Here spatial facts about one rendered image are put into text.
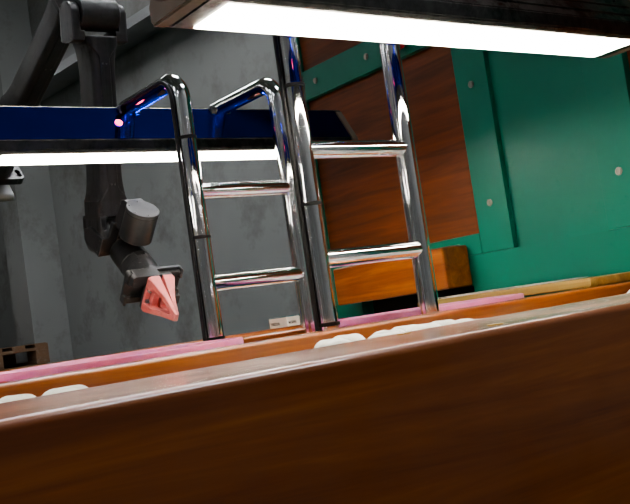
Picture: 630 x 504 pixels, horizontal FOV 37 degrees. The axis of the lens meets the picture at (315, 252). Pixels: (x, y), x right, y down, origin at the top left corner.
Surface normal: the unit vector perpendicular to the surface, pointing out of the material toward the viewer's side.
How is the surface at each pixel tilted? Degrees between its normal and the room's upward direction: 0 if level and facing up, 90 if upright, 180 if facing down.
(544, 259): 90
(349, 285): 90
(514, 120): 90
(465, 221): 90
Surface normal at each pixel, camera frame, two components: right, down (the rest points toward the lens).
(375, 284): -0.80, 0.08
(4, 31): 0.65, -0.15
